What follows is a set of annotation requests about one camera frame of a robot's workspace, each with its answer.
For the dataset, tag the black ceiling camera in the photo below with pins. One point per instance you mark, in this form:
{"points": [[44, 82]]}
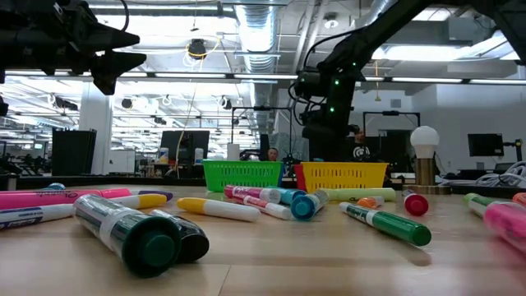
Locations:
{"points": [[197, 48]]}

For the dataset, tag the green cap white-label marker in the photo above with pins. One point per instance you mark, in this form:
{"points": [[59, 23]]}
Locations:
{"points": [[478, 201]]}

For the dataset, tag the small orange cap marker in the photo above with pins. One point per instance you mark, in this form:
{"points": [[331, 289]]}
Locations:
{"points": [[370, 202]]}

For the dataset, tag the thick dark green marker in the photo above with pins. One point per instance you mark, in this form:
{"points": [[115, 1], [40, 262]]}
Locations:
{"points": [[139, 242]]}

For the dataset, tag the black cabinet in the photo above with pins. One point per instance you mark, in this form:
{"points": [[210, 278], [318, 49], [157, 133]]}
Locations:
{"points": [[74, 152]]}

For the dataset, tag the person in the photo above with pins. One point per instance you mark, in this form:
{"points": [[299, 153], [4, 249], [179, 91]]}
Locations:
{"points": [[361, 153], [273, 154]]}

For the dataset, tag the white bulb lamp brass base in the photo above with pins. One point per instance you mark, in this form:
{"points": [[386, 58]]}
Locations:
{"points": [[424, 140]]}

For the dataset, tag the black cap white marker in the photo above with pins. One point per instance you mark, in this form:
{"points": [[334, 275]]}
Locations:
{"points": [[191, 242]]}

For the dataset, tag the black stand frame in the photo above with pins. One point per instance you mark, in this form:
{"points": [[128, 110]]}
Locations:
{"points": [[390, 112]]}

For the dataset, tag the black monitor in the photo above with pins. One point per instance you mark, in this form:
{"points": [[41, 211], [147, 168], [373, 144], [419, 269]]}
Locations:
{"points": [[193, 141], [485, 144]]}

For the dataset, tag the black partition panel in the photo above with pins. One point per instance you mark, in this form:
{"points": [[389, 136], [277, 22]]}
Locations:
{"points": [[394, 146]]}

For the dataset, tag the red cap white marker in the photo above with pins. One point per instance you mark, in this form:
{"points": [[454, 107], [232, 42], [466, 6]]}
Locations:
{"points": [[416, 204]]}

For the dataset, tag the black aluminium table frame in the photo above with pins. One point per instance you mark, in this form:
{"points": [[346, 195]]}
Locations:
{"points": [[123, 181]]}

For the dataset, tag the white pillar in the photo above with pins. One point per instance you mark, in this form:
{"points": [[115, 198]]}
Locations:
{"points": [[95, 123]]}

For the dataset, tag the silver ventilation duct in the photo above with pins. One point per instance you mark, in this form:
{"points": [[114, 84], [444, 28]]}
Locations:
{"points": [[257, 33]]}

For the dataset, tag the slim red Expo marker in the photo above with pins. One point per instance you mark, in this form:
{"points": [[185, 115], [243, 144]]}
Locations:
{"points": [[267, 206]]}

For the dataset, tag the light green highlighter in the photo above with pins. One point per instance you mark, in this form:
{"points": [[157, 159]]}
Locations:
{"points": [[361, 194]]}

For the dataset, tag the slim white blue-label pen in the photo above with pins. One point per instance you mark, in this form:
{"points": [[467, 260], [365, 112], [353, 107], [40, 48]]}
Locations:
{"points": [[37, 214]]}

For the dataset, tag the purple cap grey marker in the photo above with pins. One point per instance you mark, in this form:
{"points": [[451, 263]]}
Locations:
{"points": [[158, 193]]}

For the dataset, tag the orange highlighter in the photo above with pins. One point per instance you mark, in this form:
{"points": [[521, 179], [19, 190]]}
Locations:
{"points": [[521, 198]]}

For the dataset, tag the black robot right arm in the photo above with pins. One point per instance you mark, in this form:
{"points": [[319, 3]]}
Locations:
{"points": [[370, 37]]}

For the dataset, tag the white paper towel roll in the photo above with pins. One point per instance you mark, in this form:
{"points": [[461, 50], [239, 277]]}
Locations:
{"points": [[233, 152]]}

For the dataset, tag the slim green marker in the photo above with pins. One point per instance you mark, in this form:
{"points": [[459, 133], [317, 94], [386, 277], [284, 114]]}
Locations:
{"points": [[394, 226]]}

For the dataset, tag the blue highlighter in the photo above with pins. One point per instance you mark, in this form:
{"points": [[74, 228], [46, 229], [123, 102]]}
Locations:
{"points": [[54, 186]]}

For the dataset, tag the yellow plastic basket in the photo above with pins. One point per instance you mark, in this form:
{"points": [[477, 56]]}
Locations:
{"points": [[345, 177]]}

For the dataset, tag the pink highlighter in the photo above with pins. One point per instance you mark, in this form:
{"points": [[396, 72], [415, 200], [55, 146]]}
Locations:
{"points": [[41, 198], [507, 222]]}

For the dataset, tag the white wipes canister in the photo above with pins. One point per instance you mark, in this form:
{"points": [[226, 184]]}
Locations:
{"points": [[199, 156], [164, 156]]}

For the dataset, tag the green plastic basket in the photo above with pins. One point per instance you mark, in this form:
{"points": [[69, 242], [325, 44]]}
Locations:
{"points": [[242, 174]]}

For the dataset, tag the light blue white-label marker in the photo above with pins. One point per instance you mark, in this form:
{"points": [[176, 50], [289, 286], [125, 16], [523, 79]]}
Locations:
{"points": [[304, 207]]}

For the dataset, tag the red plastic basket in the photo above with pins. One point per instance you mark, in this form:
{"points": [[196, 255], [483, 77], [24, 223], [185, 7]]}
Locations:
{"points": [[299, 177]]}

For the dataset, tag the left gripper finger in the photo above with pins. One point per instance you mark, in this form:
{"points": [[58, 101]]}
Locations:
{"points": [[115, 39], [113, 66]]}

